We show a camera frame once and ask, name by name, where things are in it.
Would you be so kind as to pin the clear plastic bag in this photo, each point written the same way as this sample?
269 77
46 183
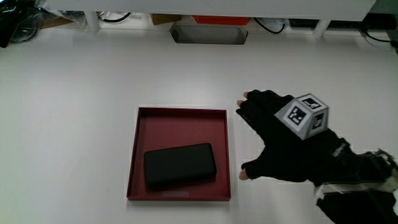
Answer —
57 11

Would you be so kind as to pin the black battery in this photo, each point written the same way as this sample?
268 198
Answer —
179 165

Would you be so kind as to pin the person's right forearm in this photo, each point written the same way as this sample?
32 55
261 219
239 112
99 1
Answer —
367 205

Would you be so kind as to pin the black power strip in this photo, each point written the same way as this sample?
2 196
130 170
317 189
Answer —
342 24

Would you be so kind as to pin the brown cardboard box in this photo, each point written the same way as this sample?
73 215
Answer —
164 18

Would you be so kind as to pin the orange box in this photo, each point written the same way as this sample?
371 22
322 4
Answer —
220 20

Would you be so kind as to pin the person's right hand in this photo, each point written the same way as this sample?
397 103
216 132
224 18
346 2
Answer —
280 155

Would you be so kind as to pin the white shelf leg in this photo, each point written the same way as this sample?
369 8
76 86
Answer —
92 21
321 28

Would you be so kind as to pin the black bag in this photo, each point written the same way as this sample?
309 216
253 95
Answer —
15 21

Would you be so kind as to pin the white shelf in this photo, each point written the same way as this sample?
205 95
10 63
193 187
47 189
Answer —
211 7

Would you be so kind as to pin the dark red square plate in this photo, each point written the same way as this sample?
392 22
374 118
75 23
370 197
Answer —
174 127

